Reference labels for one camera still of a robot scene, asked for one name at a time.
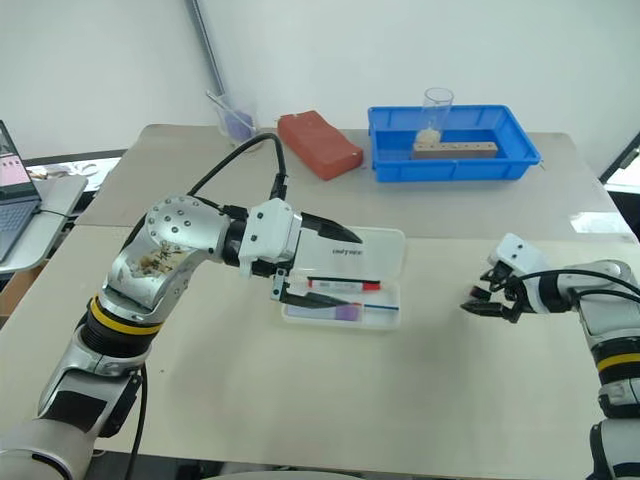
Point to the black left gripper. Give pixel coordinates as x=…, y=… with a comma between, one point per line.
x=280, y=287

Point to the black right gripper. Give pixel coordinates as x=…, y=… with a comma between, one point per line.
x=512, y=295

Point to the white marker with red cap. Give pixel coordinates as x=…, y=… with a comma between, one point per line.
x=345, y=286

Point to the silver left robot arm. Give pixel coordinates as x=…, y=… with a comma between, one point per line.
x=165, y=265

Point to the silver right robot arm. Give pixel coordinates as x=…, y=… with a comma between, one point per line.
x=612, y=330

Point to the clear white plastic pencil case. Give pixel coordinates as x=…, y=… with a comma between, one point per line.
x=380, y=250

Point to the thin black pen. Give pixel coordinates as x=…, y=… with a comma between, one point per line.
x=340, y=278

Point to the purple eraser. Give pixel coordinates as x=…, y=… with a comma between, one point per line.
x=348, y=313

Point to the red brick-shaped block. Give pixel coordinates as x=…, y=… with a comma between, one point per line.
x=320, y=145

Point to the blue plastic bin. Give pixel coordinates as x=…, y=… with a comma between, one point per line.
x=455, y=170

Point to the wooden block with holes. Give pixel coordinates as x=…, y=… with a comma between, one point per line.
x=460, y=150

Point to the glass beaker with purple contents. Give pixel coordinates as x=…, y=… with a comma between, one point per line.
x=237, y=122

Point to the clear glass cylinder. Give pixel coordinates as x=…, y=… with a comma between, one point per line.
x=438, y=107

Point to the grey metal pole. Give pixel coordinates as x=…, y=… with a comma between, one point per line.
x=207, y=45

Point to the grey side table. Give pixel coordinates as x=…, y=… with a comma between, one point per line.
x=55, y=210

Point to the brown cardboard box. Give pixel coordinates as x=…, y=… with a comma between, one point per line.
x=20, y=290

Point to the open laptop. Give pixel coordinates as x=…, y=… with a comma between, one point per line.
x=15, y=200

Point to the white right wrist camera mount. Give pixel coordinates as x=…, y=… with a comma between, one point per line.
x=520, y=252

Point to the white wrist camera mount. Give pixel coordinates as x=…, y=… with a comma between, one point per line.
x=267, y=225
x=520, y=252

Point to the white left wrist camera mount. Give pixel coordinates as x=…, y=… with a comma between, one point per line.
x=267, y=225

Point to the black frame piece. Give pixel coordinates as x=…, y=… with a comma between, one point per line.
x=622, y=160

